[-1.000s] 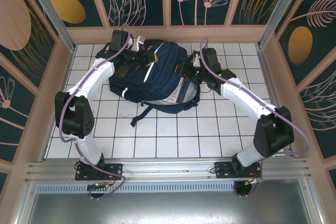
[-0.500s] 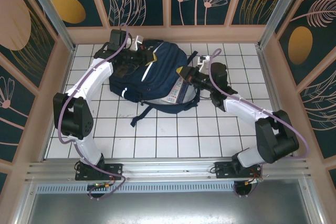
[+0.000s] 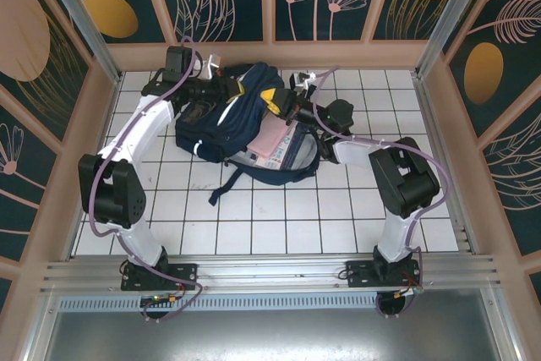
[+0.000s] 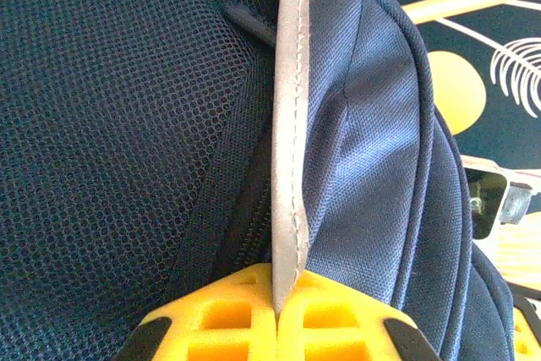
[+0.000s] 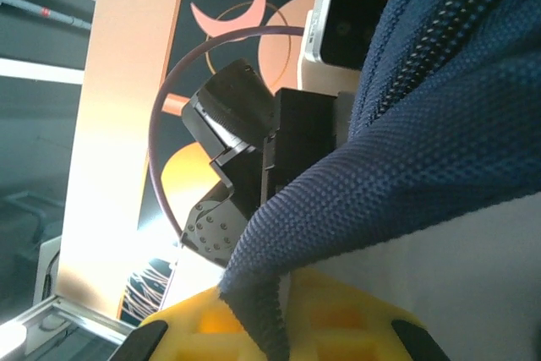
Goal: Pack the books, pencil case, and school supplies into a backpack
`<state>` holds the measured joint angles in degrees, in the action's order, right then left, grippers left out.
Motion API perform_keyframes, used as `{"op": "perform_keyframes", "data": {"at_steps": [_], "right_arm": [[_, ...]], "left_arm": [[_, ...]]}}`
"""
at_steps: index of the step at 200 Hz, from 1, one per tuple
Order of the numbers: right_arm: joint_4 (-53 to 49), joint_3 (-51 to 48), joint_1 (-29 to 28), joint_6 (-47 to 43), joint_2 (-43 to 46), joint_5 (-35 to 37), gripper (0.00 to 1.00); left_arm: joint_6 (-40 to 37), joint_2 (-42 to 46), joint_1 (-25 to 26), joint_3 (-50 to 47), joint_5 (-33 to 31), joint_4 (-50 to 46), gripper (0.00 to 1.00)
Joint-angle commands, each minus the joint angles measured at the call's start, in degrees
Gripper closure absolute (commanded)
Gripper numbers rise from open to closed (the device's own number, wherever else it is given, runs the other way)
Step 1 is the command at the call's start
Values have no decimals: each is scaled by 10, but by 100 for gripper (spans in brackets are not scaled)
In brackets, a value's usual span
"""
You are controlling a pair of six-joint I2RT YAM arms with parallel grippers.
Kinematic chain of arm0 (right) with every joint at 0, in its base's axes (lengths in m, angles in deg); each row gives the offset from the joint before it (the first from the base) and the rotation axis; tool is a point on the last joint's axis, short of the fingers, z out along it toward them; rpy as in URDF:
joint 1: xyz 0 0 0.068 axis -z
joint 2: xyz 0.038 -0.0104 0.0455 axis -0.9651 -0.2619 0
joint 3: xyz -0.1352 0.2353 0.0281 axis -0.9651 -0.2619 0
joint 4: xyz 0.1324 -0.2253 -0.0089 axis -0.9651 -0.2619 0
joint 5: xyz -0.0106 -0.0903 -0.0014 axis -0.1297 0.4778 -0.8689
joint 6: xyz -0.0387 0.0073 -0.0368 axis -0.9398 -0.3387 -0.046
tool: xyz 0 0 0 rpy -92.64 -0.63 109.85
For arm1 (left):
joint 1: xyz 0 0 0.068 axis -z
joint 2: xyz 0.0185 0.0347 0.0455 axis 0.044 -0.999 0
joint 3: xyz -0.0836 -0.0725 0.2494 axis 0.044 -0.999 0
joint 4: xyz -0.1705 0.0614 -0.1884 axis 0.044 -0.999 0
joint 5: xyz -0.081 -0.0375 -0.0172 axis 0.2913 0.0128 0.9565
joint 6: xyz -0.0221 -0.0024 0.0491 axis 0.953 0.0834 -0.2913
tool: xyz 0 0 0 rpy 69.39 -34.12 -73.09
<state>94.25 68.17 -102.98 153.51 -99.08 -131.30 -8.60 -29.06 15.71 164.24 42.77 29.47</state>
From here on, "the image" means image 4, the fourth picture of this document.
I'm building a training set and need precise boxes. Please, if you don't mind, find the navy blue backpack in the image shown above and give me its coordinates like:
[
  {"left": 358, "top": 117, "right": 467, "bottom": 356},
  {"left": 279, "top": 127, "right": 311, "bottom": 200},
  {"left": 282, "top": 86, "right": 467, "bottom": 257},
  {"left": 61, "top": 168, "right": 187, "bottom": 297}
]
[{"left": 0, "top": 0, "right": 519, "bottom": 361}]

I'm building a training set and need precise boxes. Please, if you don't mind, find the dark floral wall panel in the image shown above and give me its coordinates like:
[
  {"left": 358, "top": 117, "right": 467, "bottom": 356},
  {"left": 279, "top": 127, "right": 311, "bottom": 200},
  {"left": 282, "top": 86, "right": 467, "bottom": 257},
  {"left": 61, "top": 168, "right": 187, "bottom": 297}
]
[{"left": 392, "top": 0, "right": 541, "bottom": 167}]

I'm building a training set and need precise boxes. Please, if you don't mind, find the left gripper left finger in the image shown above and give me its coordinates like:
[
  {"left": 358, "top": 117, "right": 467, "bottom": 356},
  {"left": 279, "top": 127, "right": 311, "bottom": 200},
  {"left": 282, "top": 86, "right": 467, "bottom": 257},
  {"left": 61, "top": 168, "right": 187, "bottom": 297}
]
[{"left": 113, "top": 263, "right": 280, "bottom": 361}]

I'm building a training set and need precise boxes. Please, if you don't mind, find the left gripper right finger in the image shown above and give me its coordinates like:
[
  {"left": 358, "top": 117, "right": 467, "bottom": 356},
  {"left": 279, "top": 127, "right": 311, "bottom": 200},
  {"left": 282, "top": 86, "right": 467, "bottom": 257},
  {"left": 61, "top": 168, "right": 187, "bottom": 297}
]
[{"left": 276, "top": 270, "right": 441, "bottom": 361}]

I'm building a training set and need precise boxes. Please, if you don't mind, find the aluminium table edge rail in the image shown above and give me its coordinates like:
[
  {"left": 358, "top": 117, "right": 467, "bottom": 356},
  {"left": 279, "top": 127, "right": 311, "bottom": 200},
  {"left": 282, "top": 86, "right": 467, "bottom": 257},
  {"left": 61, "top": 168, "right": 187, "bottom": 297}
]
[{"left": 462, "top": 156, "right": 534, "bottom": 240}]

